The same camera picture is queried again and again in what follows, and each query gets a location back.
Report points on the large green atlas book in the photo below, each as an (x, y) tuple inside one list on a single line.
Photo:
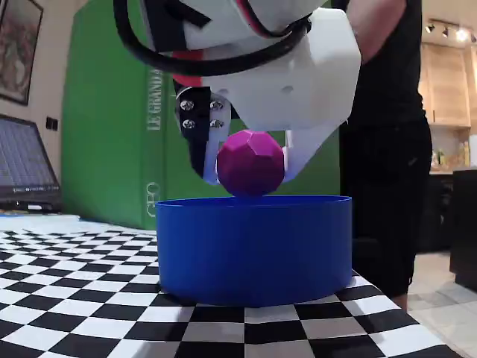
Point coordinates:
[(104, 130)]

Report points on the ceiling spotlight rail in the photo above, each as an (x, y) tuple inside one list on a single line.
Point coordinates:
[(452, 31)]

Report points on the open laptop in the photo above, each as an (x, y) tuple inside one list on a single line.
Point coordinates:
[(22, 156)]

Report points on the pink faceted ball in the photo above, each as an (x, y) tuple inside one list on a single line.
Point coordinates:
[(249, 164)]

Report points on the person in black clothes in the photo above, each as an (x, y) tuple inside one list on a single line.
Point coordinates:
[(387, 168)]

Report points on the black white checkered mat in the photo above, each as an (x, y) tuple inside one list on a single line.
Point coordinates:
[(74, 298)]

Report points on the black wall switch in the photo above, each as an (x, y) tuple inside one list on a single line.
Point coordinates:
[(52, 124)]

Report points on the framed colourful painting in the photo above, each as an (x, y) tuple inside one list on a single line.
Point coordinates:
[(18, 48)]

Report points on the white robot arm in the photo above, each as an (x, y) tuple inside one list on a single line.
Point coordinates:
[(223, 22)]

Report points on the light wood kitchen cabinet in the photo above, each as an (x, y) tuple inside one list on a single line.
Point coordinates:
[(447, 89)]

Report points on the blue round box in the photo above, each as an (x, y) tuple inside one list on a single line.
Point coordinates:
[(253, 253)]

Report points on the black kitchen island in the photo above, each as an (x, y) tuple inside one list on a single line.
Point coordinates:
[(466, 231)]

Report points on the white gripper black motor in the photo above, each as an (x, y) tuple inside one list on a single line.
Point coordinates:
[(298, 93)]

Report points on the camera board red mount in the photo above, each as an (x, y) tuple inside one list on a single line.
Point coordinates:
[(188, 79)]

